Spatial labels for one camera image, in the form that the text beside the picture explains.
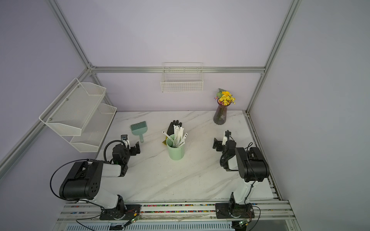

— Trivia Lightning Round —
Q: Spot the green hand brush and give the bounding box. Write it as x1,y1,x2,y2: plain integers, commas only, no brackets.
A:
130,121,148,143

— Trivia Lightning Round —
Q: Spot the green storage cup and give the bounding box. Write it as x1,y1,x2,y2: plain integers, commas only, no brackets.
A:
166,134,185,161

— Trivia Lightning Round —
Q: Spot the black yellow work glove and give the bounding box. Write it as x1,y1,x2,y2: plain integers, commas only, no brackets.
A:
162,120,182,145

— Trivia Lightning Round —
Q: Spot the aluminium front rail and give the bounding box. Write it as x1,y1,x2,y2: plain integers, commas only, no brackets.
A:
56,200,296,223

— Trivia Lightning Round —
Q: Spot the bundle of wrapped straws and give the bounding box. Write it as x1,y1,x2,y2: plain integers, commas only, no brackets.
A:
167,126,188,148

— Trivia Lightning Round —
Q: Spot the purple glass vase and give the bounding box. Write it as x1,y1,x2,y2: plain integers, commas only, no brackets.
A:
213,102,229,125

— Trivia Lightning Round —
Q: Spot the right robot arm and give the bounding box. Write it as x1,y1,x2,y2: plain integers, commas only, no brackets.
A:
213,139,270,218

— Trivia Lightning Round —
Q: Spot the white wire wall basket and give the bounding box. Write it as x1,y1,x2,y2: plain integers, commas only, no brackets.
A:
161,62,204,93

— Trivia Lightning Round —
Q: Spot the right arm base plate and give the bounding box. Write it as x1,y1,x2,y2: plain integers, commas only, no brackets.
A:
215,203,255,218

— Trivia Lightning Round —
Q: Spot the yellow flower bouquet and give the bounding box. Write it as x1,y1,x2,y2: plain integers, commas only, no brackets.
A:
215,88,235,106

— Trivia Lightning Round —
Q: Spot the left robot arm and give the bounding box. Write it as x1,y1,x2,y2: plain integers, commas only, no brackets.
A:
53,140,141,220

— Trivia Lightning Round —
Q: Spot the white two-tier mesh shelf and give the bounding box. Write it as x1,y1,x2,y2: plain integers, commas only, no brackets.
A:
39,79,117,153

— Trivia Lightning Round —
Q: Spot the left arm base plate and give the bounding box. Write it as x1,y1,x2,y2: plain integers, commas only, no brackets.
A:
99,204,142,220

